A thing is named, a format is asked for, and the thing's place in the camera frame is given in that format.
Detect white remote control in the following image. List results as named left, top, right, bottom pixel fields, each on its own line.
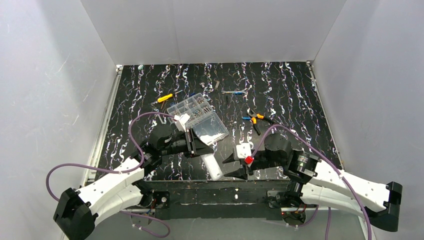
left=200, top=153, right=223, bottom=181

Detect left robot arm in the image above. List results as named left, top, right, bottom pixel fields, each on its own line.
left=53, top=127, right=216, bottom=240

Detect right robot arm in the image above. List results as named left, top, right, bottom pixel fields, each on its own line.
left=223, top=133, right=403, bottom=232

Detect clear plastic organizer box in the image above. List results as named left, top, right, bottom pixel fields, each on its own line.
left=166, top=93, right=229, bottom=146

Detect orange black pliers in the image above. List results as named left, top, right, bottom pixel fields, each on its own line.
left=242, top=108, right=275, bottom=136

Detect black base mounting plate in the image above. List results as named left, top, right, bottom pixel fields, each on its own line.
left=127, top=179, right=289, bottom=220

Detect blue silver wrench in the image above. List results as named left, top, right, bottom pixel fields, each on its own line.
left=221, top=90, right=247, bottom=95

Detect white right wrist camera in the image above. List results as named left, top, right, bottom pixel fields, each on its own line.
left=234, top=142, right=254, bottom=167

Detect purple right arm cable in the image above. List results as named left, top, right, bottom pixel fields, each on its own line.
left=251, top=124, right=374, bottom=240

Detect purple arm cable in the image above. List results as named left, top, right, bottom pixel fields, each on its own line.
left=251, top=124, right=374, bottom=240
left=45, top=111, right=171, bottom=239

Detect yellow handled screwdriver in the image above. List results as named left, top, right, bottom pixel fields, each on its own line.
left=156, top=90, right=182, bottom=103

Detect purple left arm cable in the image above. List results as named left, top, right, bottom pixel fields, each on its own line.
left=45, top=111, right=171, bottom=239

